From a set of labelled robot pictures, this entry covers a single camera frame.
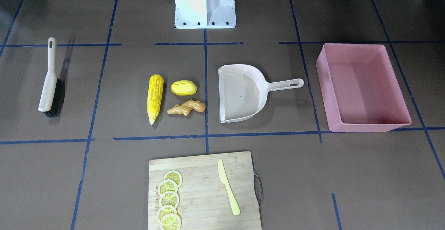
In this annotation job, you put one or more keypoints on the beige plastic dustpan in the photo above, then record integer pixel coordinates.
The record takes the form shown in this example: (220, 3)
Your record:
(243, 91)

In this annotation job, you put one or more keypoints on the tan toy ginger root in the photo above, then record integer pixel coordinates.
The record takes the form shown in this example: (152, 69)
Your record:
(186, 107)

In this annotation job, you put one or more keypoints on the yellow toy potato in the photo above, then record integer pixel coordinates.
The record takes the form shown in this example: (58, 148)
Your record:
(183, 88)

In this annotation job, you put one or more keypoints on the yellow toy corn cob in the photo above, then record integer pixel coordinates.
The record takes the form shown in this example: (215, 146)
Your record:
(154, 97)

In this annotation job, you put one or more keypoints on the beige hand brush black bristles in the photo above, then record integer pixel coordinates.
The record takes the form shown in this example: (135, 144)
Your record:
(53, 91)

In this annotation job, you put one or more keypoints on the pink plastic bin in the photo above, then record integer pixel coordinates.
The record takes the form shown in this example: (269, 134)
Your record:
(359, 88)

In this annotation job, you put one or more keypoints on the yellow plastic knife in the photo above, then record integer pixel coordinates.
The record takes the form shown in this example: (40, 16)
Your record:
(224, 180)

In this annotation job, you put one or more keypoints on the lemon slice top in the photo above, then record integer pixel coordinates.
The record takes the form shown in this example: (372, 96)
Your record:
(175, 176)

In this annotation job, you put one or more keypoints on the lemon slice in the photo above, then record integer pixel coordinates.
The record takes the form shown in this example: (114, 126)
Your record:
(164, 210)
(171, 222)
(167, 185)
(169, 198)
(175, 176)

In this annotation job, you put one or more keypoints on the bamboo cutting board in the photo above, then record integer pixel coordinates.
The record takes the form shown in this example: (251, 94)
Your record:
(203, 199)

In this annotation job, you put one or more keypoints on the lemon slice bottom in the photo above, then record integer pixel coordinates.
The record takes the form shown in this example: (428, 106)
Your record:
(171, 222)

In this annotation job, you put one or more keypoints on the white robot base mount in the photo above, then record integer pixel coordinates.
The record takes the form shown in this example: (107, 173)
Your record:
(205, 14)

